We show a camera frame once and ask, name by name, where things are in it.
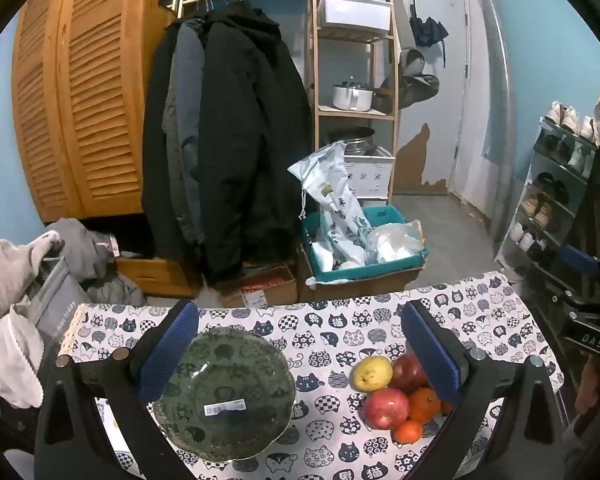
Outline white printed plastic bag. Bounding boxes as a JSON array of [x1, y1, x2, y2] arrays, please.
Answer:
[[287, 141, 373, 266]]

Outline cat print tablecloth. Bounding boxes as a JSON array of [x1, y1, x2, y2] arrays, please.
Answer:
[[62, 271, 566, 480]]

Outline white storage box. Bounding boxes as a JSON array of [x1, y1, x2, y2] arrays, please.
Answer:
[[317, 0, 393, 32]]

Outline teal plastic basket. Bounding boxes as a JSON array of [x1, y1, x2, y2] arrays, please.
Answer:
[[301, 205, 429, 285]]

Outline black jacket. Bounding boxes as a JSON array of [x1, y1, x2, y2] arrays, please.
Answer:
[[141, 22, 181, 261]]

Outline row of shoes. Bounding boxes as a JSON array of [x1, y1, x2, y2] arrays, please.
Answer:
[[509, 101, 598, 261]]

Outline yellow pear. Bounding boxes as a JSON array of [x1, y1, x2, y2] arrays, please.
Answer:
[[350, 356, 394, 392]]

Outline clear plastic bag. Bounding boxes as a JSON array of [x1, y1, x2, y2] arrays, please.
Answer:
[[365, 220, 426, 263]]

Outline red apple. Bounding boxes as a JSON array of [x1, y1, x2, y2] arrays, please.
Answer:
[[363, 387, 411, 431], [391, 352, 431, 395]]

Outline white cooking pot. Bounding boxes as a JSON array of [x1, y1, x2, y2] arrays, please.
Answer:
[[331, 80, 376, 112]]

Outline grey metal pipe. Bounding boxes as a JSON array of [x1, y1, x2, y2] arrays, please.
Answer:
[[474, 0, 518, 241]]

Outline white printed drawer box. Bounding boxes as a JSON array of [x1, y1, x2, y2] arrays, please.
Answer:
[[342, 146, 397, 201]]

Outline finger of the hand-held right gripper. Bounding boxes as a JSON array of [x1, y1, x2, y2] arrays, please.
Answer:
[[529, 260, 588, 313], [560, 245, 600, 291]]

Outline shoe rack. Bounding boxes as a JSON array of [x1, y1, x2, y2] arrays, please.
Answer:
[[495, 115, 600, 281]]

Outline grey fabric storage bag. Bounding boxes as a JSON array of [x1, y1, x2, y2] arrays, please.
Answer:
[[32, 257, 93, 356]]

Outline grey hanging bag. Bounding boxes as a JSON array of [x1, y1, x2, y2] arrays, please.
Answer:
[[380, 47, 440, 110]]

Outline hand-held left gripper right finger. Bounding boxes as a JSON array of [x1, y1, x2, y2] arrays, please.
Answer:
[[401, 300, 567, 480]]

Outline large cardboard box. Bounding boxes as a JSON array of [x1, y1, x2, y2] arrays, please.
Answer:
[[298, 245, 423, 303]]

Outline small tangerine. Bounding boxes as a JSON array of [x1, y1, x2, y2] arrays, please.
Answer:
[[394, 419, 424, 445]]

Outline grey jacket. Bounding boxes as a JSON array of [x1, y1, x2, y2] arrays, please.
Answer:
[[162, 17, 208, 241]]

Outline grey clothes pile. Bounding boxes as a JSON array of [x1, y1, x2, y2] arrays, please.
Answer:
[[42, 217, 148, 306]]

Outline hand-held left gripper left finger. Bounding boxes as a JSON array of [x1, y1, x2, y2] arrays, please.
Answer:
[[34, 299, 201, 480]]

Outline wooden shelf rack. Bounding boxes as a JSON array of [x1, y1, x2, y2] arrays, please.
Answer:
[[310, 0, 401, 206]]

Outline black pan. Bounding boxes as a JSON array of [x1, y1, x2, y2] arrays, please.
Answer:
[[372, 87, 398, 113]]

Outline wooden drawer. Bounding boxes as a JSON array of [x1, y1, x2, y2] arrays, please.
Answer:
[[115, 256, 201, 298]]

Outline steel pot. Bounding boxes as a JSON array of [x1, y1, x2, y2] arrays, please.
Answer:
[[327, 127, 376, 156]]

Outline person's right hand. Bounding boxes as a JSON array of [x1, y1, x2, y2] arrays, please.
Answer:
[[575, 357, 600, 417]]

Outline white door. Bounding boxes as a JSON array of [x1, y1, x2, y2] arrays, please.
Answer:
[[400, 0, 473, 196]]

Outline wooden louvered wardrobe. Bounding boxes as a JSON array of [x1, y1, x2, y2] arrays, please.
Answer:
[[11, 0, 177, 223]]

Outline dark blue umbrella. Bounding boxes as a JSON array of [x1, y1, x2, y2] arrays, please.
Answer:
[[409, 2, 449, 68]]

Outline cardboard box with red packets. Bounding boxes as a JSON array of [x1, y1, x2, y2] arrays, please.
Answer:
[[220, 264, 298, 308]]

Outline green glass bowl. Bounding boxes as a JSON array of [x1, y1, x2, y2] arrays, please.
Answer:
[[152, 329, 297, 462]]

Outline black hooded coat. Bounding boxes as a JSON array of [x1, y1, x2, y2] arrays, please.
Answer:
[[197, 2, 315, 281]]

